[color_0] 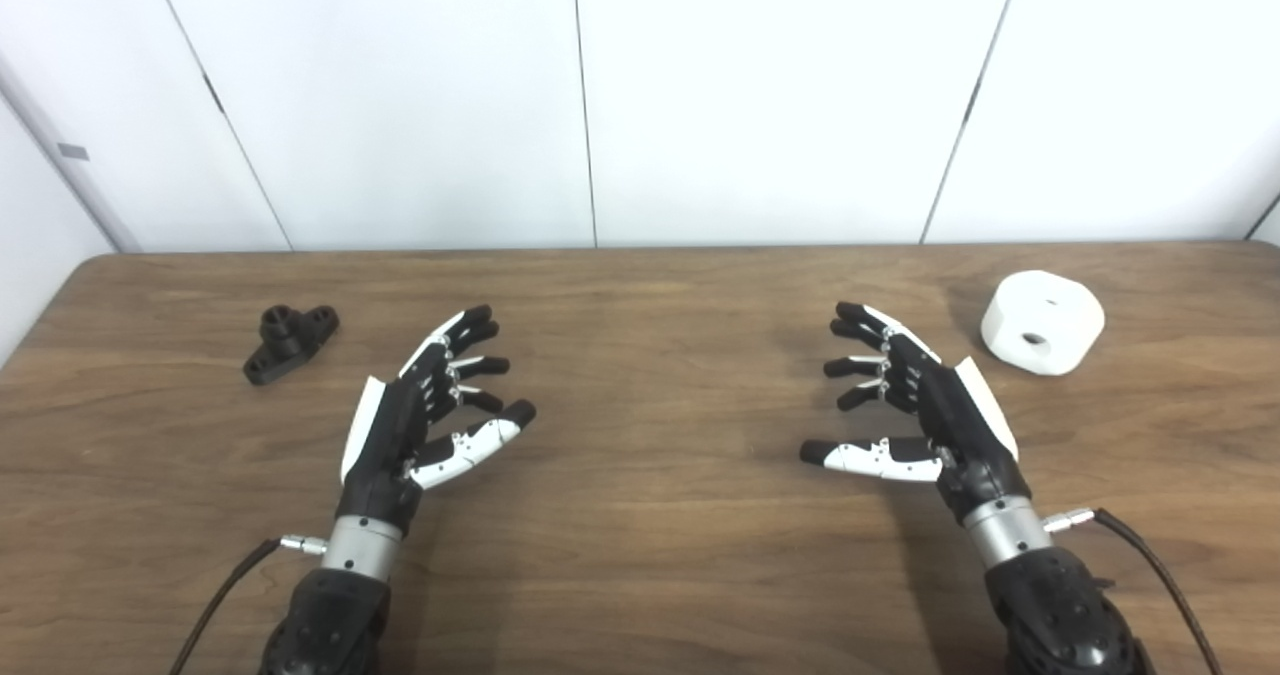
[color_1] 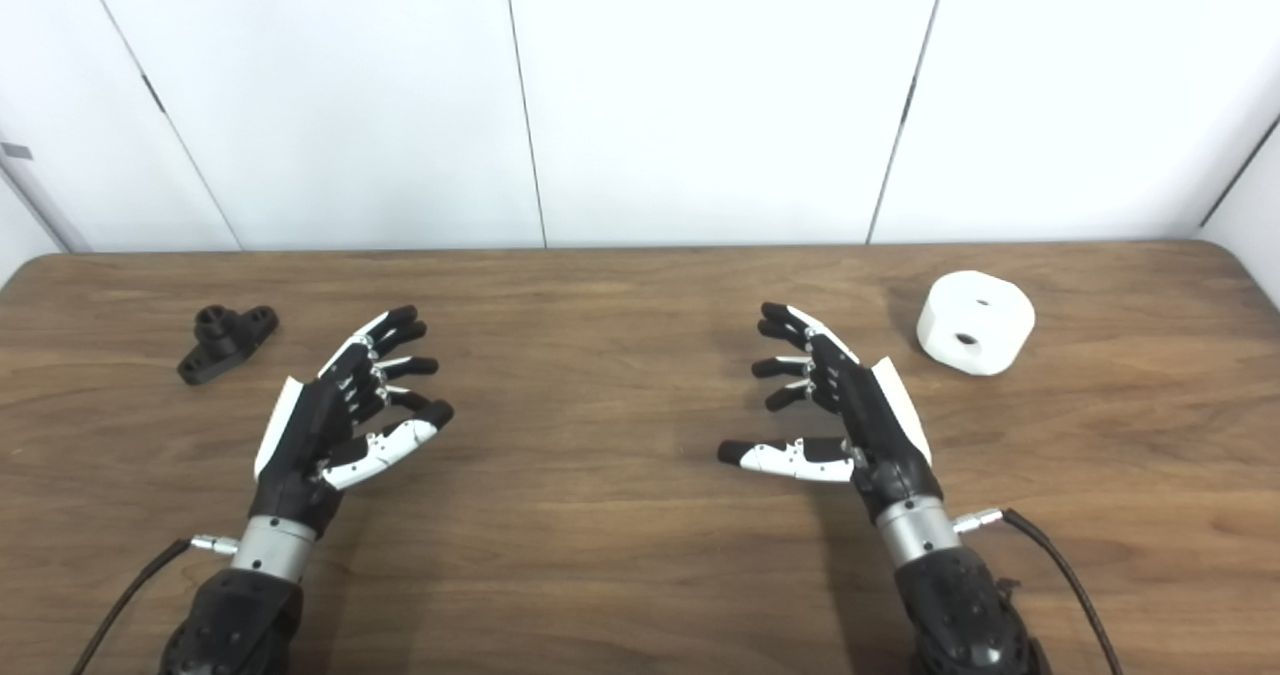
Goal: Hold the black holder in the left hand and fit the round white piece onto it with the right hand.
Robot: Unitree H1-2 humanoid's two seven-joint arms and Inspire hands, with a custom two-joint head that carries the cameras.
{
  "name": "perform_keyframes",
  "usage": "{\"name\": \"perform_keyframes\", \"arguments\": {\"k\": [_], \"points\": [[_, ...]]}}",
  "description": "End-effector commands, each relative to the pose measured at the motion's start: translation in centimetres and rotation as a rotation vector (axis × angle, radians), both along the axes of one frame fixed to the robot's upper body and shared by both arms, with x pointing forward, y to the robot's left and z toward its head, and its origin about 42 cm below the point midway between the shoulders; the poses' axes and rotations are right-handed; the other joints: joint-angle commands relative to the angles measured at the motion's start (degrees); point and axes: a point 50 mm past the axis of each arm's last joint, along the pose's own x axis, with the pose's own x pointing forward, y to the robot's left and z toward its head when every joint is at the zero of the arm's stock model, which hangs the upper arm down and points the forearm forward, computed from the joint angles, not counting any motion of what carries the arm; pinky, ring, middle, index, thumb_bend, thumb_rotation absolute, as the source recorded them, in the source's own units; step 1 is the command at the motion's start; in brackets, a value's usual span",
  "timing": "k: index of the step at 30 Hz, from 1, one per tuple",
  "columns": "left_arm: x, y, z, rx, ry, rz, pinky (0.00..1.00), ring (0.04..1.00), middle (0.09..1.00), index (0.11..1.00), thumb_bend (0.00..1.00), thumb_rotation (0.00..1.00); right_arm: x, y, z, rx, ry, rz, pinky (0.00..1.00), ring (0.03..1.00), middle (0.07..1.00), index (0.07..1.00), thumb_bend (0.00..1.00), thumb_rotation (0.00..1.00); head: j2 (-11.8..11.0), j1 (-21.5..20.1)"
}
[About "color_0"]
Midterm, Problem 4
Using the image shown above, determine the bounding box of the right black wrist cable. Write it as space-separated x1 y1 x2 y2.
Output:
1042 507 1223 675

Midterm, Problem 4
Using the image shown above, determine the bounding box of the black flanged holder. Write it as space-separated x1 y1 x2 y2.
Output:
243 304 340 387

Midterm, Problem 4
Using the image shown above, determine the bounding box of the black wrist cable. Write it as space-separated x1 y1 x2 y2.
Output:
168 535 329 675
1042 507 1223 675

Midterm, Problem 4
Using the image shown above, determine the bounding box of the round white plastic piece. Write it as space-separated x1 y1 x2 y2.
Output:
980 270 1106 377

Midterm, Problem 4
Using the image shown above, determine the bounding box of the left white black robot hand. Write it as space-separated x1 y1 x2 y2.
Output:
340 304 537 536

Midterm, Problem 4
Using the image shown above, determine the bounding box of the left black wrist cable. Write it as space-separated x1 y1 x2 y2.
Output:
168 535 329 675

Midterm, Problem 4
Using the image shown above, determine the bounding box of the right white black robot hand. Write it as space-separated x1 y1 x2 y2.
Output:
800 301 1033 526

